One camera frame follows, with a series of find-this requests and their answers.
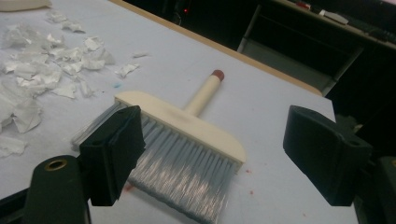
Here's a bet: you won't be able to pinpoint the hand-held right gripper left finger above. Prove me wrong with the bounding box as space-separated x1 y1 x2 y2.
79 105 146 207

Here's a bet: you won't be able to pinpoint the cream hand brush grey bristles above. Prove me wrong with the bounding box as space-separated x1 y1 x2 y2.
70 69 248 224

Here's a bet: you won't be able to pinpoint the white flat device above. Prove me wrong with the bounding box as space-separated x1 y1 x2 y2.
318 8 349 25

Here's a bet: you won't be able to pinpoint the wooden table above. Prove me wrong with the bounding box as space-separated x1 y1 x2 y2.
108 0 323 97

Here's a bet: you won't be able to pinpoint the pile of torn paper scraps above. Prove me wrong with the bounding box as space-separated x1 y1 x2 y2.
0 8 150 158

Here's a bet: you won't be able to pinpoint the cream plastic dustpan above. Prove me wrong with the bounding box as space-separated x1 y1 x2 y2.
0 0 53 13

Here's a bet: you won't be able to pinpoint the white metal table frame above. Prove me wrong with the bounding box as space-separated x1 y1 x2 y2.
236 0 396 97

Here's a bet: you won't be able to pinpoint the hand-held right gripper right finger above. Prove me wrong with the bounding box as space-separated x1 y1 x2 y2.
283 105 374 207

